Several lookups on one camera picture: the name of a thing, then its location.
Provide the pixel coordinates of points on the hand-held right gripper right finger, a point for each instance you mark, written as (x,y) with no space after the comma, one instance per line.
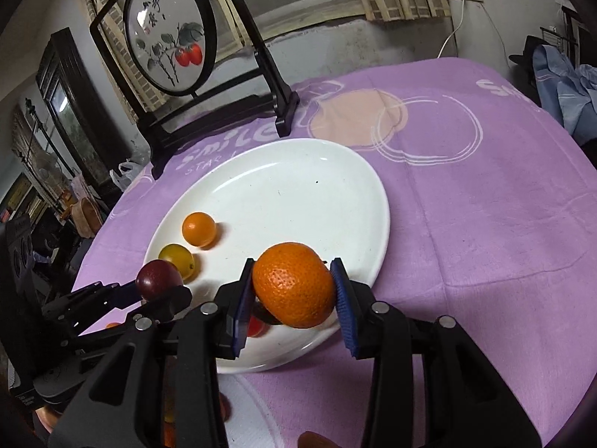
(344,310)

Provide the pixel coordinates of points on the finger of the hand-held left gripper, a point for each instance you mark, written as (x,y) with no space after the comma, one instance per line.
(163,302)
(100,296)

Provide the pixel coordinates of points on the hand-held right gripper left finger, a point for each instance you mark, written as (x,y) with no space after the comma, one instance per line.
(239,310)

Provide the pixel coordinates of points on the dark red cherry tomato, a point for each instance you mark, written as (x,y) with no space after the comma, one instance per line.
(156,279)

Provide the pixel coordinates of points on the orange mandarin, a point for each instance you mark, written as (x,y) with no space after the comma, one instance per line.
(294,284)

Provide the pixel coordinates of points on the white plate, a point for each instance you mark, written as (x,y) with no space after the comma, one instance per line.
(280,196)

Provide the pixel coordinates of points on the small orange cherry tomato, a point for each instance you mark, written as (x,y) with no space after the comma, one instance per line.
(199,229)
(113,325)

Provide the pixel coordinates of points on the yellow-green cherry tomato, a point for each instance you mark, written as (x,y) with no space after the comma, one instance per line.
(177,259)

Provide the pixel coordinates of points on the white plastic bag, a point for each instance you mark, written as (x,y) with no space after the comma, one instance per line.
(128,169)

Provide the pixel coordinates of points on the orange fruit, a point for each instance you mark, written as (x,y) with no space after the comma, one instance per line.
(319,441)

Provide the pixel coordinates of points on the purple printed blanket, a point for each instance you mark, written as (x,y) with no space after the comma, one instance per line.
(466,242)

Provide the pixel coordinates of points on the black framed cabinet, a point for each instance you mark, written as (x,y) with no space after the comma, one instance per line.
(70,102)

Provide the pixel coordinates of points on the black-framed round painted screen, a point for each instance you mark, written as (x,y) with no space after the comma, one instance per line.
(163,18)

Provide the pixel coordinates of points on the blue clothing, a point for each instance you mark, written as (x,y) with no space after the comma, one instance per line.
(559,84)

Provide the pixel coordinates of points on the dark chair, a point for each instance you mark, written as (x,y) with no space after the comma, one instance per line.
(528,49)

